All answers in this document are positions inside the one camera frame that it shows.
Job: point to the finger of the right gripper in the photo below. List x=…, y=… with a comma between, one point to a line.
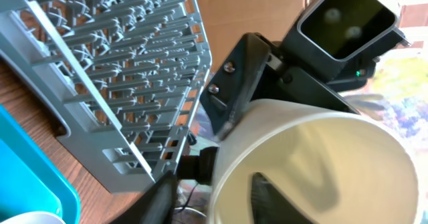
x=269, y=206

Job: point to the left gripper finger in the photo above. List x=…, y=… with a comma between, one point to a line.
x=156, y=206

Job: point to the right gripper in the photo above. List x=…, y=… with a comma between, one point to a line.
x=257, y=69

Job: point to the white paper cup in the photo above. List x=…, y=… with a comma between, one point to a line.
x=333, y=167

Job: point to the grey bowl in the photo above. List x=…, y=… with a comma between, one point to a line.
x=36, y=217

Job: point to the grey dishwasher rack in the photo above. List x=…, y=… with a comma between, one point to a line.
x=123, y=77

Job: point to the teal serving tray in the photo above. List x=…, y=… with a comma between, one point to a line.
x=30, y=182

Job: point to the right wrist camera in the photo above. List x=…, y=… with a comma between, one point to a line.
x=329, y=33

